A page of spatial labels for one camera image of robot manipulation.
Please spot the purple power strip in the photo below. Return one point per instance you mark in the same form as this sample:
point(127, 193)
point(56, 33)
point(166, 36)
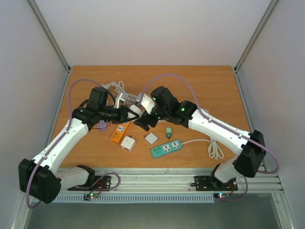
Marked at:
point(102, 126)

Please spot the white cube adapter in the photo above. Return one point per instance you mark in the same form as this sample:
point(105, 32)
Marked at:
point(128, 143)

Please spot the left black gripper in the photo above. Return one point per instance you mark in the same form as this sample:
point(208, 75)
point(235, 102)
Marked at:
point(123, 115)

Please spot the teal power strip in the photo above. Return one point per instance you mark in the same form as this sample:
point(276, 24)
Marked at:
point(166, 149)

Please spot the orange power strip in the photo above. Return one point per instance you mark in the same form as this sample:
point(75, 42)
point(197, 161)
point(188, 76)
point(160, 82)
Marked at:
point(120, 132)

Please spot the green plug adapter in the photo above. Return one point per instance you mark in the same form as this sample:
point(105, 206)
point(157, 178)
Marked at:
point(168, 132)

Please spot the grey slotted cable duct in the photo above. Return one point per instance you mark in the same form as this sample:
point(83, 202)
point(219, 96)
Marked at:
point(133, 198)

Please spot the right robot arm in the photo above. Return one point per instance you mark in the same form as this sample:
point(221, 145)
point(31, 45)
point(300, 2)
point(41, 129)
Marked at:
point(248, 147)

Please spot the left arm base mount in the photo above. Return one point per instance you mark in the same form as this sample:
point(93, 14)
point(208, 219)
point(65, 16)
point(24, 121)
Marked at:
point(102, 183)

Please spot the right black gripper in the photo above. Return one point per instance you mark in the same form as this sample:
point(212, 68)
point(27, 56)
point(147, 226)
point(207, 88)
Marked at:
point(147, 118)

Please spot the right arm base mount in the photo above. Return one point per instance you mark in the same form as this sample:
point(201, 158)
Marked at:
point(208, 183)

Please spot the white plug of long strip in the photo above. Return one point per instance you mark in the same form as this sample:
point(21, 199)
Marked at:
point(135, 111)

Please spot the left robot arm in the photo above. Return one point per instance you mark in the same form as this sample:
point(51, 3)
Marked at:
point(40, 178)

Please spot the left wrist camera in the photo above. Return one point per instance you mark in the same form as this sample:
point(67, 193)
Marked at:
point(120, 100)

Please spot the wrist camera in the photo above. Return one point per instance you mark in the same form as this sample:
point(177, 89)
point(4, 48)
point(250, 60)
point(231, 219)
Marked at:
point(146, 102)
point(120, 100)

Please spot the small white square charger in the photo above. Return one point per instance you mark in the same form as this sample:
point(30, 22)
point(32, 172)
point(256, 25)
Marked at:
point(151, 138)

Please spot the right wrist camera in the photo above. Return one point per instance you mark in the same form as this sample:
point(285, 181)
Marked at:
point(146, 102)

